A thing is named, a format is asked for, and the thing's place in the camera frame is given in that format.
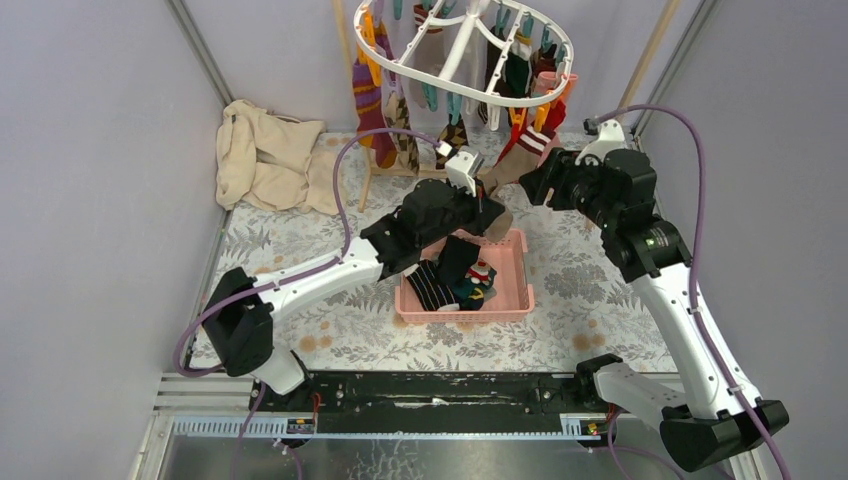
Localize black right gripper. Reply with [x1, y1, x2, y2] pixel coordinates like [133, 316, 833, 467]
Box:
[516, 147, 618, 230]

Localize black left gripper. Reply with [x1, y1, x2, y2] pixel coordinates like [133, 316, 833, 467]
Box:
[416, 175, 502, 250]

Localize teal green sock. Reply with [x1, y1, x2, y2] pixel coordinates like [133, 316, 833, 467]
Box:
[452, 260, 497, 300]

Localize navy santa sock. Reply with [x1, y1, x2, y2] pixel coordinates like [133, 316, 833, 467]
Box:
[459, 285, 489, 311]

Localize black pinstriped sock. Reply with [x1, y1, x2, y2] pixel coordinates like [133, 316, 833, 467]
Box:
[404, 260, 460, 312]

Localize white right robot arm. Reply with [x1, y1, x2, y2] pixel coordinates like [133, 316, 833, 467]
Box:
[520, 148, 789, 472]

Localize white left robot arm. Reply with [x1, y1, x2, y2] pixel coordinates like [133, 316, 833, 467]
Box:
[201, 179, 506, 411]

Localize white round clip hanger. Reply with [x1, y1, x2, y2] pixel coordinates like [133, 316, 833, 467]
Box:
[352, 1, 574, 109]

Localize wooden hanger stand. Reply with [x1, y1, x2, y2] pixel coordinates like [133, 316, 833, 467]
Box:
[331, 0, 684, 232]

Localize beige long sock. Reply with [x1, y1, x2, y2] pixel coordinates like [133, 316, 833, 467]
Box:
[481, 125, 557, 242]

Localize pink plastic basket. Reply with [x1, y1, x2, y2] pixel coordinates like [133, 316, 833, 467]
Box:
[395, 228, 535, 324]

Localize red sock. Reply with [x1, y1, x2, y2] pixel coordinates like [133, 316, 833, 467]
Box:
[496, 98, 567, 165]

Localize brown argyle sock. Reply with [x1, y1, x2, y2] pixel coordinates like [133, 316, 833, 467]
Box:
[436, 116, 468, 170]

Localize pink sock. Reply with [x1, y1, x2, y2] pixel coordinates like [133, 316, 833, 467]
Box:
[532, 71, 579, 103]

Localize green dotted sock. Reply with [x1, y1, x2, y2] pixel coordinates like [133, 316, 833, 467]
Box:
[503, 36, 532, 98]

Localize tan argyle sock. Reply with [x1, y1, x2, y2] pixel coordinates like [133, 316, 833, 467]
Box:
[383, 91, 420, 175]

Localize magenta purple striped sock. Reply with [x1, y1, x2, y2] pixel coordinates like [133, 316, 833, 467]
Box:
[352, 48, 397, 169]

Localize cream crumpled cloth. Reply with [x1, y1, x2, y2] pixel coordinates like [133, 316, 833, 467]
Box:
[215, 100, 344, 215]

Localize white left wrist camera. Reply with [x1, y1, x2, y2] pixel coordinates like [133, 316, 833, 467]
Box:
[436, 141, 483, 198]

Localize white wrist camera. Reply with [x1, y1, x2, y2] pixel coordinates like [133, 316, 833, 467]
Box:
[574, 118, 627, 166]
[436, 141, 483, 198]

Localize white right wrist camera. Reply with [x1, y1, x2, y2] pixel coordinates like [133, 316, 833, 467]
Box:
[574, 118, 627, 166]

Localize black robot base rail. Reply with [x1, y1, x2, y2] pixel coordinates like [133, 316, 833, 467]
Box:
[250, 370, 609, 445]

